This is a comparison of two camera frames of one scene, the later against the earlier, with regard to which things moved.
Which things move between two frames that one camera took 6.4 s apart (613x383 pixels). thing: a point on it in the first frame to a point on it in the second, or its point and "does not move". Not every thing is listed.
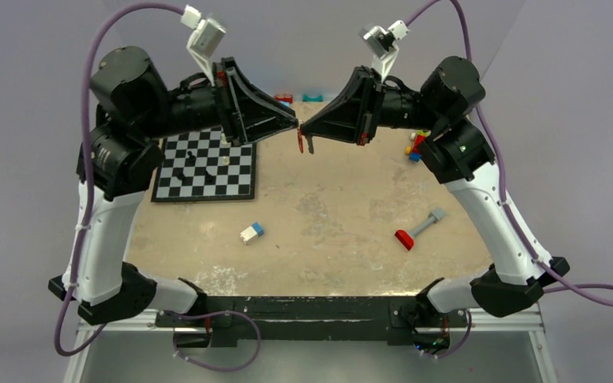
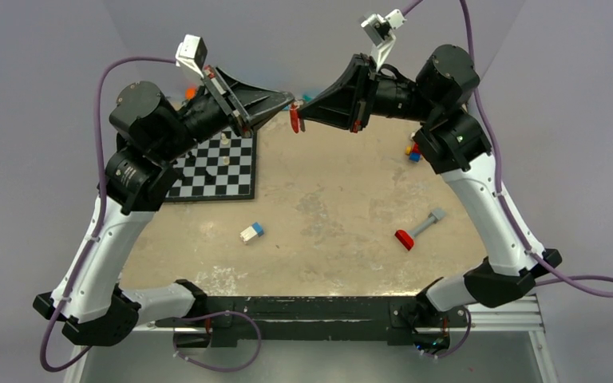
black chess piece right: (208, 178) does not move
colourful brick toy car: (418, 138) does not move
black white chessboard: (202, 164) does not move
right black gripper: (353, 115) to (357, 88)
